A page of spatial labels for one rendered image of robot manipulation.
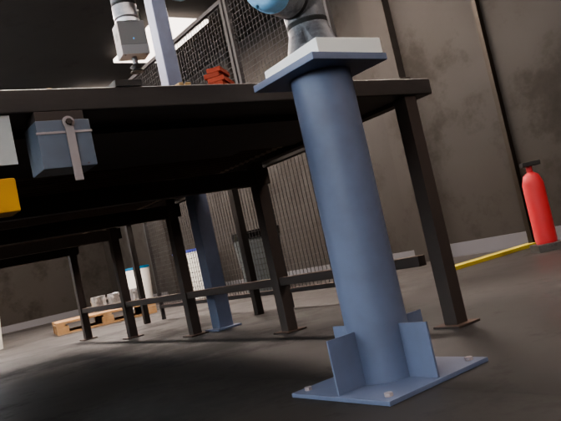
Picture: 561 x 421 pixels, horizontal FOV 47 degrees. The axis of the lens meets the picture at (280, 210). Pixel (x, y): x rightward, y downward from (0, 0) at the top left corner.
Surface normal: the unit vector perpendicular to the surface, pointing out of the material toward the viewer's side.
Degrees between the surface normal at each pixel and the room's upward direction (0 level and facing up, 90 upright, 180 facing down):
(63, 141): 90
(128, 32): 90
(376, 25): 90
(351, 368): 90
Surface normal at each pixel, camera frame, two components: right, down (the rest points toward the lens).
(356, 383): 0.58, -0.18
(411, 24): -0.79, 0.14
